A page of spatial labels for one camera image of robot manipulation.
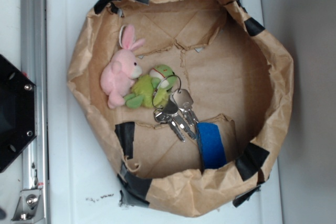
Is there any silver key bunch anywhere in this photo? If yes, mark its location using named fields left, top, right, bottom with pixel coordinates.
left=153, top=86, right=198, bottom=142

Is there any pink plush bunny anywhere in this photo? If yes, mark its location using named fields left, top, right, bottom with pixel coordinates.
left=100, top=24, right=145, bottom=109

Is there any blue sponge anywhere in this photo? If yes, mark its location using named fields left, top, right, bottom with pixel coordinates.
left=196, top=122, right=227, bottom=169

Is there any brown paper bag bin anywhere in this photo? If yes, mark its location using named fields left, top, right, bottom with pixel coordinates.
left=67, top=0, right=293, bottom=217

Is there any green plush frog keychain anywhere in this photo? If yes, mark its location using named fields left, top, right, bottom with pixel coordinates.
left=124, top=65, right=177, bottom=109

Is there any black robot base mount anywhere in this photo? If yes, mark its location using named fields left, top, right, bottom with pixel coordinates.
left=1, top=56, right=36, bottom=172

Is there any aluminium rail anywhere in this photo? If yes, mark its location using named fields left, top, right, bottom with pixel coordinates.
left=20, top=0, right=50, bottom=223

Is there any metal corner bracket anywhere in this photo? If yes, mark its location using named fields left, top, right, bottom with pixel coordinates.
left=10, top=189, right=44, bottom=223

